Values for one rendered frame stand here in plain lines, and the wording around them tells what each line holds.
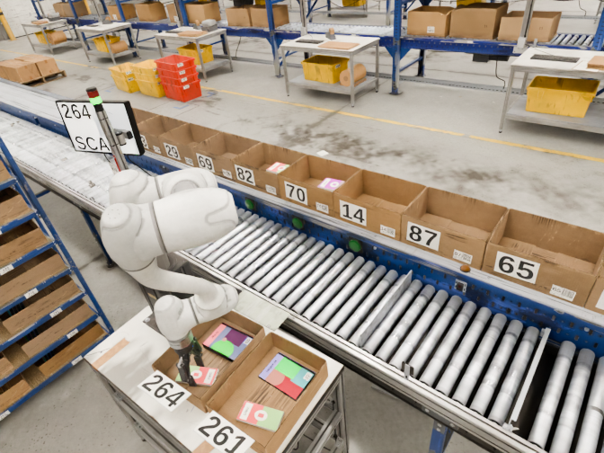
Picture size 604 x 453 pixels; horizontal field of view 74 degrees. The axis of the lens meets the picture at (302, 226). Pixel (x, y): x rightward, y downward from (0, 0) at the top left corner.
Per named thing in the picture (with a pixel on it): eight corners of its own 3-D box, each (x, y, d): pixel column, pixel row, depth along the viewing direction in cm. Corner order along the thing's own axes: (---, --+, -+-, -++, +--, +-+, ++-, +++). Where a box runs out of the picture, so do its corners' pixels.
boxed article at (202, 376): (183, 367, 170) (182, 364, 169) (219, 370, 166) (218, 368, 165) (175, 382, 164) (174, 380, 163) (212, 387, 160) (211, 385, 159)
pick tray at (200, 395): (157, 379, 166) (149, 365, 160) (221, 316, 190) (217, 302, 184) (206, 414, 152) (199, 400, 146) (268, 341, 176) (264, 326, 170)
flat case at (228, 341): (235, 363, 166) (235, 361, 166) (202, 345, 176) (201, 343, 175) (255, 340, 175) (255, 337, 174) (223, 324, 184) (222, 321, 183)
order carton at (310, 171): (280, 199, 244) (276, 174, 234) (310, 177, 261) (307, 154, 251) (333, 218, 222) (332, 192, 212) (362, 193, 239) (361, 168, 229)
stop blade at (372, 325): (359, 347, 173) (359, 333, 167) (410, 282, 200) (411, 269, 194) (361, 348, 172) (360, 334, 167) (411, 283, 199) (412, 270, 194)
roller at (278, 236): (224, 280, 218) (222, 273, 215) (286, 230, 248) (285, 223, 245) (230, 284, 215) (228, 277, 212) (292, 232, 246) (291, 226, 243)
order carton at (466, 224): (399, 242, 201) (401, 214, 190) (425, 212, 218) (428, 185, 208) (480, 270, 179) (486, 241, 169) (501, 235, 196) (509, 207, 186)
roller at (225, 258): (208, 271, 225) (207, 264, 222) (270, 223, 255) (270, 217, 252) (215, 274, 222) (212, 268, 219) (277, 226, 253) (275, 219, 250)
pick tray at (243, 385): (210, 419, 150) (203, 404, 144) (273, 344, 174) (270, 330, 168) (269, 462, 136) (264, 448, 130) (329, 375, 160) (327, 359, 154)
